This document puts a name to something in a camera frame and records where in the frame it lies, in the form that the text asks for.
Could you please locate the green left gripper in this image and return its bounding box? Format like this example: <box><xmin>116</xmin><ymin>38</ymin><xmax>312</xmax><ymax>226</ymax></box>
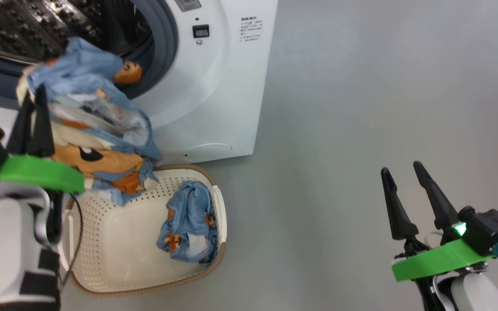
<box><xmin>0</xmin><ymin>84</ymin><xmax>86</xmax><ymax>194</ymax></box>

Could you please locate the blue garment with cream lining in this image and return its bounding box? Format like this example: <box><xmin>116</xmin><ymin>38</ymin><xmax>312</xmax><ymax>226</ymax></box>
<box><xmin>16</xmin><ymin>37</ymin><xmax>164</xmax><ymax>207</ymax></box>

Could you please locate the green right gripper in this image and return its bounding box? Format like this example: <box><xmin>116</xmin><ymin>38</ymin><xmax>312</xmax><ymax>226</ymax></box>
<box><xmin>380</xmin><ymin>161</ymin><xmax>495</xmax><ymax>282</ymax></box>

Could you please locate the grey warning sticker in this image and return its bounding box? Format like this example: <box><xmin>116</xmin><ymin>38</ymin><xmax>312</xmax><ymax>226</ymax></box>
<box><xmin>175</xmin><ymin>0</ymin><xmax>202</xmax><ymax>12</ymax></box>

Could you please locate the cream perforated laundry basket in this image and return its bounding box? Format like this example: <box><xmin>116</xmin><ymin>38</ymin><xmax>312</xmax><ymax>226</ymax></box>
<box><xmin>57</xmin><ymin>164</ymin><xmax>228</xmax><ymax>298</ymax></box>

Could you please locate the blue cartoon print garment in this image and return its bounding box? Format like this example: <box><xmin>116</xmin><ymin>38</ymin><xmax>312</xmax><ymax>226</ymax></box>
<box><xmin>156</xmin><ymin>181</ymin><xmax>220</xmax><ymax>264</ymax></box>

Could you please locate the white front-load washing machine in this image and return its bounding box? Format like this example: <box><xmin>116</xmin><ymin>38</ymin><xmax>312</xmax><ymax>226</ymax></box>
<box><xmin>0</xmin><ymin>0</ymin><xmax>279</xmax><ymax>165</ymax></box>

